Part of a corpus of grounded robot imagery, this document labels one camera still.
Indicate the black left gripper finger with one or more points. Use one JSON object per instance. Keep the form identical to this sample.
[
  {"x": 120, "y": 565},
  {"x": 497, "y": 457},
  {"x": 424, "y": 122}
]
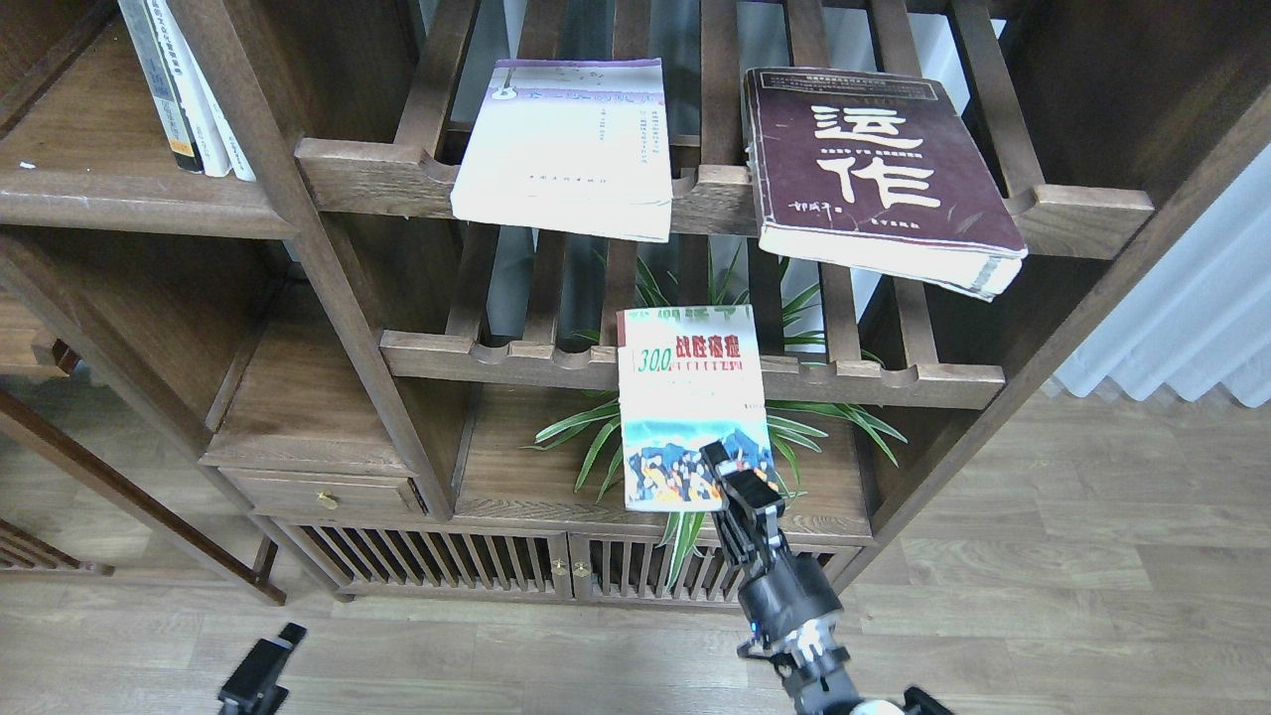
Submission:
[{"x": 253, "y": 687}]

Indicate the thin white upright book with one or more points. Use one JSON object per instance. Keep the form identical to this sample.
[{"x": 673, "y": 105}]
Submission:
[{"x": 240, "y": 167}]

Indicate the white purple paperback book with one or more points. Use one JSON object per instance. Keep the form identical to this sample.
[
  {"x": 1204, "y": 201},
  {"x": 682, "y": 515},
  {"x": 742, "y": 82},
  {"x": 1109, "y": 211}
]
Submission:
[{"x": 573, "y": 146}]

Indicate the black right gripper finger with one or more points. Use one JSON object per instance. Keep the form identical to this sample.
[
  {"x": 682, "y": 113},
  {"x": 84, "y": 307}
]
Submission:
[
  {"x": 727, "y": 522},
  {"x": 761, "y": 505}
]

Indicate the dark wooden bookshelf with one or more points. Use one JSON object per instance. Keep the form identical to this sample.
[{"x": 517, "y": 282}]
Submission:
[{"x": 327, "y": 328}]

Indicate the green spider plant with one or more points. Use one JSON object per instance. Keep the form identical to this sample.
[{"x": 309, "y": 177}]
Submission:
[{"x": 682, "y": 530}]

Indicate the dark spine upright book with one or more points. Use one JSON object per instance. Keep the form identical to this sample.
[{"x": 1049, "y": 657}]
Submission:
[{"x": 161, "y": 86}]

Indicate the green yellow paperback book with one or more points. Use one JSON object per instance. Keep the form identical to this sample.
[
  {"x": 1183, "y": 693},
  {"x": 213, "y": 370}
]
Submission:
[{"x": 688, "y": 377}]

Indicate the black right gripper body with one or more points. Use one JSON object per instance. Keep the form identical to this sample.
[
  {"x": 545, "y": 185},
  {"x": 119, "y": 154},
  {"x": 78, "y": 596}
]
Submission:
[{"x": 785, "y": 596}]

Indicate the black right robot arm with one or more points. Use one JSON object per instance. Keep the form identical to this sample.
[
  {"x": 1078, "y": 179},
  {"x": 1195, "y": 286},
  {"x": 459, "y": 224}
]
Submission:
[{"x": 813, "y": 673}]

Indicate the white curtain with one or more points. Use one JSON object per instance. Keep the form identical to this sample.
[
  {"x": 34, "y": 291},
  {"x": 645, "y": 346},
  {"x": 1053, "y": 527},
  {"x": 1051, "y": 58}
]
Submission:
[{"x": 1199, "y": 322}]

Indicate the maroon thick book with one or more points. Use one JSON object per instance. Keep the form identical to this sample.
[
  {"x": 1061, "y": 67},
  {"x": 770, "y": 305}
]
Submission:
[{"x": 877, "y": 171}]

